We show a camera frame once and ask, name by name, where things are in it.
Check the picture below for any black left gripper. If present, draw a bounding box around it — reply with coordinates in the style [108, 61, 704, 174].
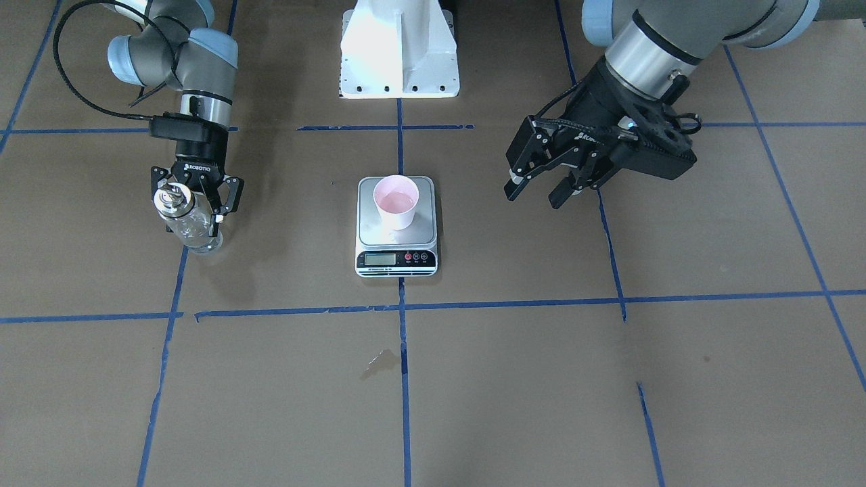
[504, 57, 689, 209]

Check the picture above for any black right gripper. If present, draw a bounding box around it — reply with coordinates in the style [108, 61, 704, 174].
[150, 124, 244, 237]

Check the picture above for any clear glass sauce bottle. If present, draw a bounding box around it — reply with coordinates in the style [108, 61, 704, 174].
[154, 182, 223, 255]

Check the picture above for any pink plastic cup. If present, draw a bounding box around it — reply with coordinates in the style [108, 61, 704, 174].
[372, 175, 419, 231]

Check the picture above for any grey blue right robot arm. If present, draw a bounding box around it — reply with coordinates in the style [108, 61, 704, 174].
[106, 1, 242, 237]

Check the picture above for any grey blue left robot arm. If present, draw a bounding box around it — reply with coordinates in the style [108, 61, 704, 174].
[504, 1, 864, 208]

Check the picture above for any silver digital kitchen scale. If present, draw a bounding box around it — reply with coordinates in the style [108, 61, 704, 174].
[355, 176, 438, 277]

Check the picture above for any blue tape lengthwise centre line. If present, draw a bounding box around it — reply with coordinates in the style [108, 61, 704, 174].
[396, 98, 412, 486]

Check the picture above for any blue tape lengthwise line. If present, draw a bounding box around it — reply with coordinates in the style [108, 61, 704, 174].
[396, 98, 412, 486]
[135, 0, 237, 487]
[554, 1, 666, 486]

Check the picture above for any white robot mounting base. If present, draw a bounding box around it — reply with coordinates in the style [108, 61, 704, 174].
[338, 1, 461, 99]

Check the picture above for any blue tape crosswise line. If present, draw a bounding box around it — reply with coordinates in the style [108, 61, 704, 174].
[1, 289, 865, 324]

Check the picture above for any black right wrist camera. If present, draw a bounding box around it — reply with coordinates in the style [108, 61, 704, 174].
[148, 113, 212, 143]

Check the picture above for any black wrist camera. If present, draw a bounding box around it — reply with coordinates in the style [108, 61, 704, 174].
[608, 101, 702, 180]
[148, 113, 212, 143]

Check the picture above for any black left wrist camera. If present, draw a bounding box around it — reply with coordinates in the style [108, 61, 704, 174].
[608, 101, 702, 180]

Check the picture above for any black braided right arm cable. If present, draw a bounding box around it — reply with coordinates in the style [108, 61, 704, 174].
[53, 0, 197, 122]

